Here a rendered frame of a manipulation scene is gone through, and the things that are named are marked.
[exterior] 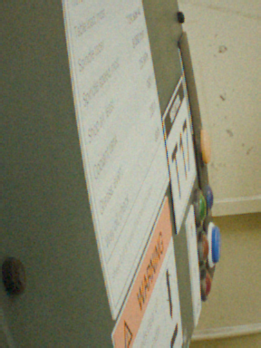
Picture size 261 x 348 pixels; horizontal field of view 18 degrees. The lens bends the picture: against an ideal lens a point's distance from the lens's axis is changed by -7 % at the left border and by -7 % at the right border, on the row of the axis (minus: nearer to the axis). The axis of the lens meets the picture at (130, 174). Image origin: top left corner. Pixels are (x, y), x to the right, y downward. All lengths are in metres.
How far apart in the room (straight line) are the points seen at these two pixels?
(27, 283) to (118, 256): 0.12
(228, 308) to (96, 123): 1.20
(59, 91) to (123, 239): 0.10
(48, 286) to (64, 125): 0.06
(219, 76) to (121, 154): 0.97
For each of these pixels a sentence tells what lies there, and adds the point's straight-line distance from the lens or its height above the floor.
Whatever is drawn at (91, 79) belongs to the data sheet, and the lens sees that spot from 0.33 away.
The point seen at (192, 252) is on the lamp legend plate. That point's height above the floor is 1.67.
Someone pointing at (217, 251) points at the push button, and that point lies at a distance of 0.64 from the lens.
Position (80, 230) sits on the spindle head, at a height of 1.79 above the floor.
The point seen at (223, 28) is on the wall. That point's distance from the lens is 1.32.
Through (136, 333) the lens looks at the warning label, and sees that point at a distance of 0.38.
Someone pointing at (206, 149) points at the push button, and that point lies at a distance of 0.61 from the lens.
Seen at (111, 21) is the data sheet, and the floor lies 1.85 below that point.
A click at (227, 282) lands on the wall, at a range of 1.48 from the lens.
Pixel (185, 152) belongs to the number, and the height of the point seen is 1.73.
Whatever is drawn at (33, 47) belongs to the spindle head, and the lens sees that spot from 0.26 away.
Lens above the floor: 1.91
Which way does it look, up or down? 20 degrees down
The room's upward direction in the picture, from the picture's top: 8 degrees counter-clockwise
